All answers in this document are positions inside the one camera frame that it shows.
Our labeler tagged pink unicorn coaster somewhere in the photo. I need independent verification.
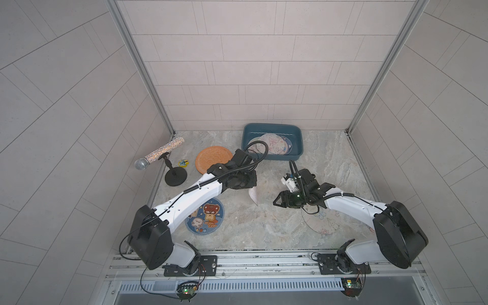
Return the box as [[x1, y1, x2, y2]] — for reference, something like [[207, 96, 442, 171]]
[[249, 186, 259, 206]]

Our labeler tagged orange round coaster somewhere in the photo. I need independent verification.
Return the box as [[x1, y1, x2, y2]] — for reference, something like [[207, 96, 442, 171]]
[[195, 146, 233, 174]]

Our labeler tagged white blue butterfly coaster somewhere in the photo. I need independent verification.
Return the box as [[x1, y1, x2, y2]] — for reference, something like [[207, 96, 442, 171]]
[[301, 208, 341, 235]]

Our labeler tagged white butterfly bow coaster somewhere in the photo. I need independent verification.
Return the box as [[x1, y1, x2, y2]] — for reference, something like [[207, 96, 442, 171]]
[[249, 133, 288, 155]]

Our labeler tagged blue bears picnic coaster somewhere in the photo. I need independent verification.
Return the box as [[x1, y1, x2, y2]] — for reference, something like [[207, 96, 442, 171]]
[[282, 136, 292, 155]]

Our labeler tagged blue cartoon characters coaster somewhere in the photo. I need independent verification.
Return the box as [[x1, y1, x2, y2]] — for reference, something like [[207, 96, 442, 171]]
[[185, 198, 225, 235]]

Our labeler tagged teal plastic storage box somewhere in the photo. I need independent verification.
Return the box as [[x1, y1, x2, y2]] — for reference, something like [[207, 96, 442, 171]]
[[241, 123, 304, 161]]

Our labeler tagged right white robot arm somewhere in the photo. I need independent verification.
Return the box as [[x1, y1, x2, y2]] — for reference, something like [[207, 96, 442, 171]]
[[273, 169, 429, 274]]

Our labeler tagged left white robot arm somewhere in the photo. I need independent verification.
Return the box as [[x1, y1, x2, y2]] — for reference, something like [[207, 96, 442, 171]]
[[127, 149, 259, 275]]

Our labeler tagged yellow wooden toy block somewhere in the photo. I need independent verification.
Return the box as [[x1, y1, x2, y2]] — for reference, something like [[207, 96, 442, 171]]
[[178, 160, 189, 168]]

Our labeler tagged black microphone stand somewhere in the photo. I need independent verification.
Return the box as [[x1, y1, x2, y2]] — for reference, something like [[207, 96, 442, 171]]
[[159, 152, 188, 187]]

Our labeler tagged glitter microphone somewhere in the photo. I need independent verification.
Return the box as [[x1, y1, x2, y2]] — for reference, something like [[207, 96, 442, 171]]
[[134, 137, 185, 170]]

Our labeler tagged right small circuit board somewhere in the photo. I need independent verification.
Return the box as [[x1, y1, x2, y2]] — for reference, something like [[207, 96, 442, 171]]
[[341, 278, 363, 297]]

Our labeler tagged small circuit board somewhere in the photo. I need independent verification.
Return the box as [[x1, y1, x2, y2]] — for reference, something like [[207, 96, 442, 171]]
[[176, 281, 199, 301], [341, 278, 363, 297]]

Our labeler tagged left small circuit board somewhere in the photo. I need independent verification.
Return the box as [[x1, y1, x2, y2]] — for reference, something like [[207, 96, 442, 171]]
[[176, 281, 199, 301]]

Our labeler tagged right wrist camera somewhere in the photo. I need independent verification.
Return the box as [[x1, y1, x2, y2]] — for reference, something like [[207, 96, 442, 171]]
[[281, 174, 299, 193]]

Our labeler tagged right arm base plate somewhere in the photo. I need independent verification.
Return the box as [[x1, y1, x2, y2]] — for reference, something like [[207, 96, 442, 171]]
[[313, 254, 371, 275]]

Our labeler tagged aluminium frame rail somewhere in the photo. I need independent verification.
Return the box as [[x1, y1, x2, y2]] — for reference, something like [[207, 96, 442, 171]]
[[94, 249, 441, 304]]

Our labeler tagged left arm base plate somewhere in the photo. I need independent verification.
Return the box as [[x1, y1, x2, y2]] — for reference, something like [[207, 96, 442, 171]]
[[163, 255, 218, 277]]

